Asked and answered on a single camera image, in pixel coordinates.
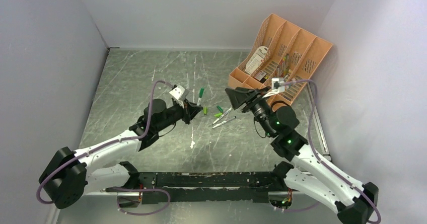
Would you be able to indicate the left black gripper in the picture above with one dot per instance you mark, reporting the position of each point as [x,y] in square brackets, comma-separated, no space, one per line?
[189,110]

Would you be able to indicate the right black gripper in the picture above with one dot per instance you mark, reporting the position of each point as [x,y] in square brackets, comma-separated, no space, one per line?
[240,95]

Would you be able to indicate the white marker green end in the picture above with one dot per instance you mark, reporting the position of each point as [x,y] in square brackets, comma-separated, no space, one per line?
[201,91]

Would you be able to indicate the white marker blue end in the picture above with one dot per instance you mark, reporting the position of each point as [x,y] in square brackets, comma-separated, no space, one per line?
[224,122]

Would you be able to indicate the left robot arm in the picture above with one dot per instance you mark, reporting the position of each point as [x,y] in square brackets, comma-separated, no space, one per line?
[71,174]

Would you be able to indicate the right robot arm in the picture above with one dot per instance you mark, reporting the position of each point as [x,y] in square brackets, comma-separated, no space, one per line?
[304,169]

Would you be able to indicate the pens in organizer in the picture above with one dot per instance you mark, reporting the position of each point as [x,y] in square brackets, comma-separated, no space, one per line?
[273,69]

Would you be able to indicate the white marker multicolour label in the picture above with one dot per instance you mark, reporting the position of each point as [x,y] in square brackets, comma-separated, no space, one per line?
[222,116]

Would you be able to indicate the white card package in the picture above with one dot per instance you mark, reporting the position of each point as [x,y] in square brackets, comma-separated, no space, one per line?
[256,59]

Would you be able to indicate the orange desk file organizer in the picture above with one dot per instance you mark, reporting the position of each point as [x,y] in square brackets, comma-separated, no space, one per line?
[281,36]

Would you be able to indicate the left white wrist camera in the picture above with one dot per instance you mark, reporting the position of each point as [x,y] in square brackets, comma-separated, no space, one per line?
[179,93]

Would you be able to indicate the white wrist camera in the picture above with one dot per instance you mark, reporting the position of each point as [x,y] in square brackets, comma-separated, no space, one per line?
[179,93]
[278,85]

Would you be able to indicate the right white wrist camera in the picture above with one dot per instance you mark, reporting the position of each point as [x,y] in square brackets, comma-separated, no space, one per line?
[278,85]

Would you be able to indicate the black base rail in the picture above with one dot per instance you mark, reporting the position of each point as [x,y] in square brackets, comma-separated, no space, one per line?
[162,187]

